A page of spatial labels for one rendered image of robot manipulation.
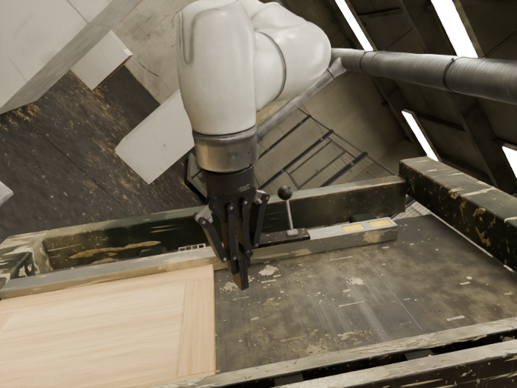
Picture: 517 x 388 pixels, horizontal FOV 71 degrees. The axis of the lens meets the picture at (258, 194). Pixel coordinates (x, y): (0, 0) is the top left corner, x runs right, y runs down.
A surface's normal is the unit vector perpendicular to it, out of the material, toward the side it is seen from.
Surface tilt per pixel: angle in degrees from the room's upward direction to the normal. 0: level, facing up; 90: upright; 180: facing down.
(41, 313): 58
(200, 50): 108
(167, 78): 90
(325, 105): 90
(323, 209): 90
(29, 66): 90
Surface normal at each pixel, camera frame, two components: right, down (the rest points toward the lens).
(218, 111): 0.04, 0.56
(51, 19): 0.15, 0.38
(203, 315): -0.11, -0.92
